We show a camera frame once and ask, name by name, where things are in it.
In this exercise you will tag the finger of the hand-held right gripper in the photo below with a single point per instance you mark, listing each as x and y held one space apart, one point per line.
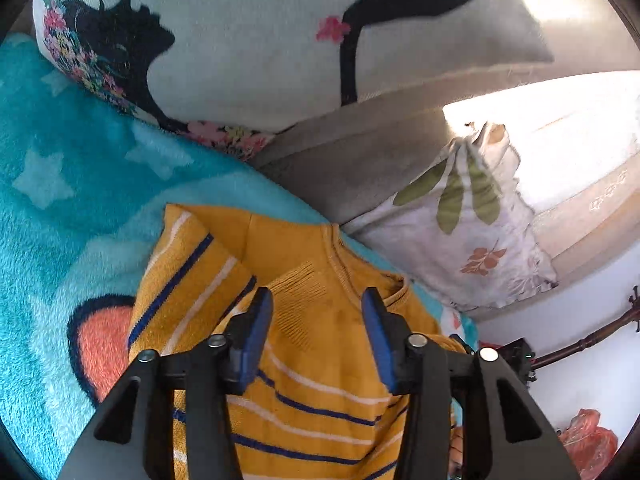
459 341

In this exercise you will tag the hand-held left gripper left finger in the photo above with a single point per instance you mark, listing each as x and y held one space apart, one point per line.
252 345

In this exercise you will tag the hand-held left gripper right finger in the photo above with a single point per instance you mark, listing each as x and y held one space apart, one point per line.
382 350

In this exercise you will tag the yellow striped knit sweater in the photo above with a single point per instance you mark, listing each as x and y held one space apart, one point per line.
320 310

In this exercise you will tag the dark wooden coat rack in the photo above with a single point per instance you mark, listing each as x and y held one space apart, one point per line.
585 342

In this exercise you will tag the leaf-print ruffled pillow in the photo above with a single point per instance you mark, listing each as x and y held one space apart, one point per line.
475 240

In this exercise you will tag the red plastic bag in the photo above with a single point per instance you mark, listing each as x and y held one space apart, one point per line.
590 440

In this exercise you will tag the teal star-print fleece blanket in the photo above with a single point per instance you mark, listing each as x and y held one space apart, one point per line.
75 160

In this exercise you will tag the silhouette-print throw cushion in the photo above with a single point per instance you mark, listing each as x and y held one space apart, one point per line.
250 35

